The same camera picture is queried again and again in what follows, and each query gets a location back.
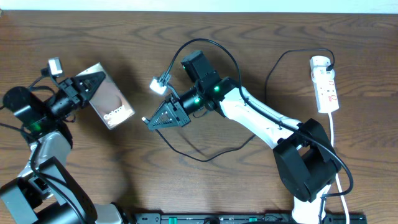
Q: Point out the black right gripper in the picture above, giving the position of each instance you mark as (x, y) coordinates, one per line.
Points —
(176, 119)

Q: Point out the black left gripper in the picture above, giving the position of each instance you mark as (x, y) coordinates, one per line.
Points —
(71, 91)

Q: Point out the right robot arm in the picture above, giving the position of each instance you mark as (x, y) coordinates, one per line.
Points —
(306, 160)

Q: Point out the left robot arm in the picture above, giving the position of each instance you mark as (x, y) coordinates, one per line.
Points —
(45, 192)

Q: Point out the white power strip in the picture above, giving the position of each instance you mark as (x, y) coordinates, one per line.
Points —
(322, 75)

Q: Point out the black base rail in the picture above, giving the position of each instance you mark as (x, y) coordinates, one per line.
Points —
(235, 218)

